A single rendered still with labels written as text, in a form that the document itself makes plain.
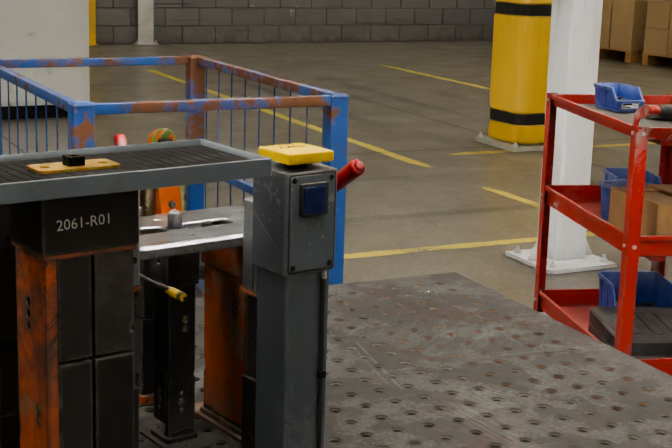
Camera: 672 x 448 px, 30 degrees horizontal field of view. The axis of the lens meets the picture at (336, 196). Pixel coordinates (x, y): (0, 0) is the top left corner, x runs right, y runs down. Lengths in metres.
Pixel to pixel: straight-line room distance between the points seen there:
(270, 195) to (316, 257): 0.08
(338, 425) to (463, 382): 0.28
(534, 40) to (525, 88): 0.33
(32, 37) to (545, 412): 7.87
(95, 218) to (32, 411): 0.21
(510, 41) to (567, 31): 3.21
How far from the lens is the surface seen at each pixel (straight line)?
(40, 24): 9.51
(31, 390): 1.27
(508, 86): 8.64
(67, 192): 1.15
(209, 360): 1.82
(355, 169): 1.43
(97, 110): 3.31
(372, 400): 1.92
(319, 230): 1.35
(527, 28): 8.53
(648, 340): 3.76
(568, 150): 5.47
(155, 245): 1.57
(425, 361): 2.10
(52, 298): 1.21
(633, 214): 3.55
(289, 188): 1.32
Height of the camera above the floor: 1.38
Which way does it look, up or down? 12 degrees down
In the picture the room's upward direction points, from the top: 2 degrees clockwise
